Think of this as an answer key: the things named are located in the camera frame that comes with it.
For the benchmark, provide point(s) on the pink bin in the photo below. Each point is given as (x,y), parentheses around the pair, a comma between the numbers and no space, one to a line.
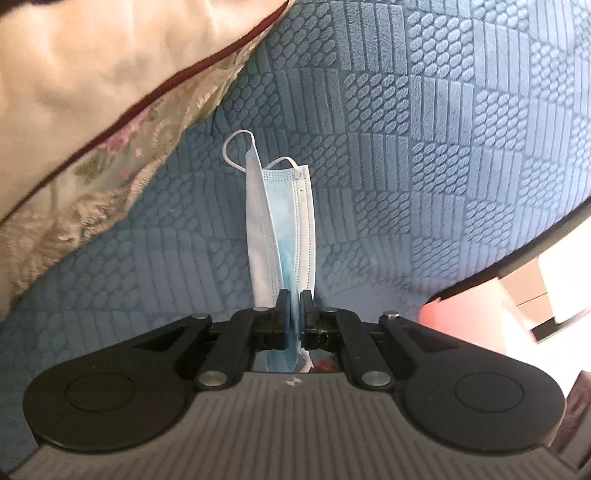
(480,318)

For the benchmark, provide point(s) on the floral cream cushion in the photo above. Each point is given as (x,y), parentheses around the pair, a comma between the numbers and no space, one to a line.
(92,92)

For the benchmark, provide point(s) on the blue face mask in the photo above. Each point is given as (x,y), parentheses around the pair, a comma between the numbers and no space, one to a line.
(281,221)

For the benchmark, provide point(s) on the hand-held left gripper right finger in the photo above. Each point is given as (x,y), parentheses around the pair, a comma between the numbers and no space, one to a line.
(305,318)

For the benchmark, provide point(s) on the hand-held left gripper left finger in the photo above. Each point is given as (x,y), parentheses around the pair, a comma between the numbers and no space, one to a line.
(284,318)

